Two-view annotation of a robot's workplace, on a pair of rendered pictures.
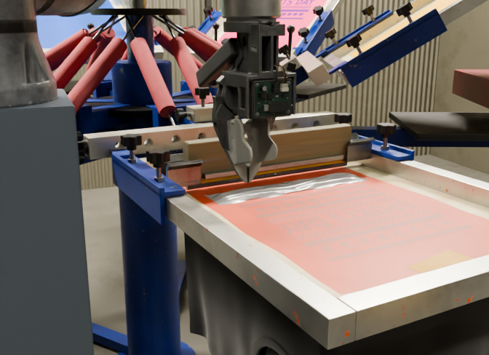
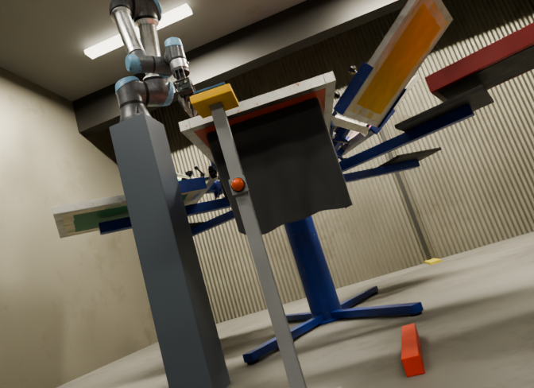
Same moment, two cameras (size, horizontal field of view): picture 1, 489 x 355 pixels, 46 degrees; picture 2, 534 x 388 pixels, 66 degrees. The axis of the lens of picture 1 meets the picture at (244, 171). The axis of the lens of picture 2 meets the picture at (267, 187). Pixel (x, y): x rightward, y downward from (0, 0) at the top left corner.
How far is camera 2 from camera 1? 1.49 m
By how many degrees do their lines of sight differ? 42
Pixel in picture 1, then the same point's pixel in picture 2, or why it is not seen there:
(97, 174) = (352, 273)
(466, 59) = not seen: outside the picture
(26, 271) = (139, 161)
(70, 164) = (145, 128)
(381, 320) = (199, 121)
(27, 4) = (136, 96)
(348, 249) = not seen: hidden behind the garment
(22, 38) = (135, 104)
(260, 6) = (175, 64)
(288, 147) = not seen: hidden behind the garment
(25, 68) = (136, 110)
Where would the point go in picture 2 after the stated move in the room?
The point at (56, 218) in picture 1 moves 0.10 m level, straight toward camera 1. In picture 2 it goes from (144, 144) to (130, 138)
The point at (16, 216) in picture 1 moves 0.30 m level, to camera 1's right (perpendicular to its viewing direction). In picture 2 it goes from (134, 145) to (181, 115)
